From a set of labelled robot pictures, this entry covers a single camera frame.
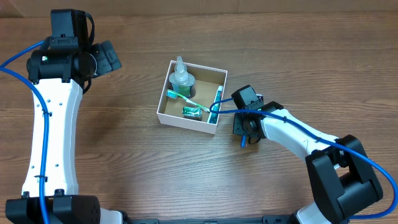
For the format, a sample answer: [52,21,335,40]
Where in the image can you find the green soap packet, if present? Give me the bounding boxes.
[182,106,202,121]

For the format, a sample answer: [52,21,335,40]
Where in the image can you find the blue disposable razor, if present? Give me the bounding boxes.
[241,135,247,148]

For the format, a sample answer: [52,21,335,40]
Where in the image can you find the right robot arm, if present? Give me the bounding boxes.
[231,85,383,224]

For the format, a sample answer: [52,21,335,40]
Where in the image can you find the clear soap pump bottle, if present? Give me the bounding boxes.
[169,56,196,98]

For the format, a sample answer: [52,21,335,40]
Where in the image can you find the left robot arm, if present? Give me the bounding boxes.
[5,9,128,224]

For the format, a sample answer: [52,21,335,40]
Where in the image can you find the blue cable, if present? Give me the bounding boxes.
[209,98,398,220]
[0,39,52,224]

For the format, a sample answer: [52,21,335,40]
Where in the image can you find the green toothbrush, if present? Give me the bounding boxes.
[166,89,210,113]

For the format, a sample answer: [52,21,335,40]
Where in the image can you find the teal toothpaste tube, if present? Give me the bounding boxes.
[207,86,223,124]

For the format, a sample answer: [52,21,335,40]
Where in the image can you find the left blue cable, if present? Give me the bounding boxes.
[0,39,52,224]

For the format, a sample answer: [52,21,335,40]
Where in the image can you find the right blue cable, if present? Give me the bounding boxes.
[209,98,398,220]

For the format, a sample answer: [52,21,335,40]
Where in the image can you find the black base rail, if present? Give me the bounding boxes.
[124,215,299,224]

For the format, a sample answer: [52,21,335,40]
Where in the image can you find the white cardboard box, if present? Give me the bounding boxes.
[157,60,228,134]

